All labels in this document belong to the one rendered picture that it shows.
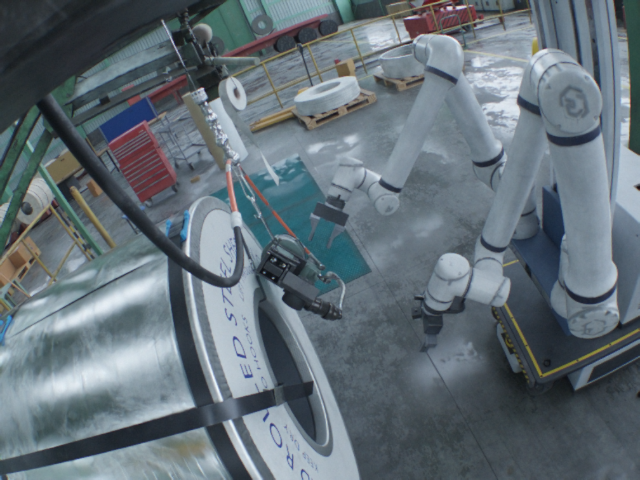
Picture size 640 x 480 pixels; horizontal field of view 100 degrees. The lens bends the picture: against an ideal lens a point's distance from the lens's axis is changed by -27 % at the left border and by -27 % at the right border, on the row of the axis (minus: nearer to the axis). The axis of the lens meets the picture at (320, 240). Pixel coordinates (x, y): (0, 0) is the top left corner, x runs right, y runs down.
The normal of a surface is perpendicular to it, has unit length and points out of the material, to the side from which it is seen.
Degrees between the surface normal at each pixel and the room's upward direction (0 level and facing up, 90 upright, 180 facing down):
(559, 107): 88
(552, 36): 90
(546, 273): 0
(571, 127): 89
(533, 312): 0
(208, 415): 48
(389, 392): 0
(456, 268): 23
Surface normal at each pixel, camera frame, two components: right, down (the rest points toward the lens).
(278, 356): -0.01, 0.01
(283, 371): -0.11, -0.22
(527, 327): -0.35, -0.76
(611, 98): 0.04, 0.57
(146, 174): 0.33, 0.44
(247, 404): 0.75, -0.49
